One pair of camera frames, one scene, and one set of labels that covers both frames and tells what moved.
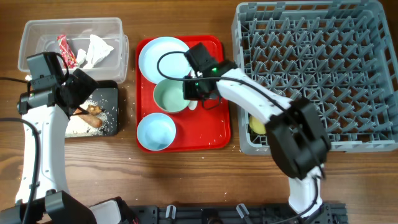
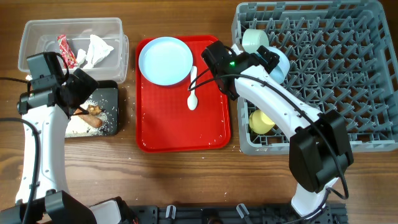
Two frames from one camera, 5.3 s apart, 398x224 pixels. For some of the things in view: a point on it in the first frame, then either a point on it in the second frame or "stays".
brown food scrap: [94, 109] stays
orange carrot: [94, 121] stays
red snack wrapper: [66, 51] stays
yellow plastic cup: [257, 126] stays
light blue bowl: [156, 132] → [280, 73]
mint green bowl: [168, 95] → [252, 38]
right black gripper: [188, 93] → [267, 56]
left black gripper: [84, 90] stays
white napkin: [98, 49] stays
